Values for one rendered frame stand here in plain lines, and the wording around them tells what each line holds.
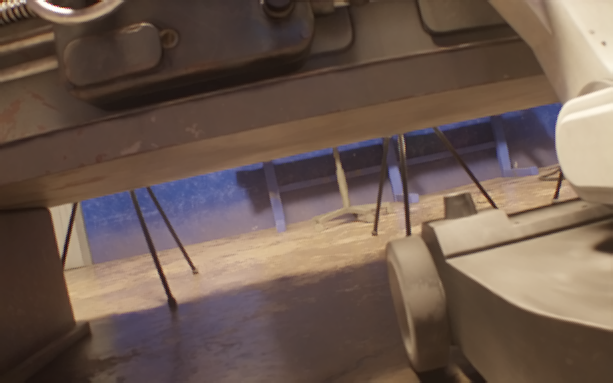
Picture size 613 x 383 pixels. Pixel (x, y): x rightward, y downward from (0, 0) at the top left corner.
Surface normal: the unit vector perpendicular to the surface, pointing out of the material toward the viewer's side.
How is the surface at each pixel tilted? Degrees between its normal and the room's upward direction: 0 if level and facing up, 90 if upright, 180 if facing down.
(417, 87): 90
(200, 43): 90
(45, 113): 90
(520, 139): 90
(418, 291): 67
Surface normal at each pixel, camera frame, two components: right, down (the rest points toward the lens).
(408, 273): -0.18, -0.63
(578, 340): -0.93, 0.19
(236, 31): 0.06, -0.01
